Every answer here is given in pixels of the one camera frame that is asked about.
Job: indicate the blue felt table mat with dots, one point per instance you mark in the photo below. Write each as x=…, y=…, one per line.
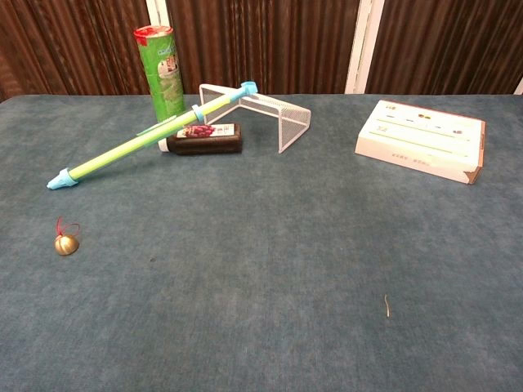
x=261, y=265

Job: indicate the small dark snack box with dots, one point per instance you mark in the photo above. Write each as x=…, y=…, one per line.
x=212, y=143

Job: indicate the long white-blue toy stick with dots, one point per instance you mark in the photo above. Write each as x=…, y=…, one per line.
x=122, y=148

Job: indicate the brown pleated screen panel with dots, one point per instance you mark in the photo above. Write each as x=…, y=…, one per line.
x=265, y=41
x=61, y=45
x=449, y=41

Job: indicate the green chip can red lid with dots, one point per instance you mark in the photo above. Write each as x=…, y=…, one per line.
x=161, y=73

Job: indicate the white flat cardboard box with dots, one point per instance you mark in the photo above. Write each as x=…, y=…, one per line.
x=417, y=139

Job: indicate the white screen frame post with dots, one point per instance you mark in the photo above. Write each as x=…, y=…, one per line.
x=361, y=49
x=519, y=86
x=157, y=12

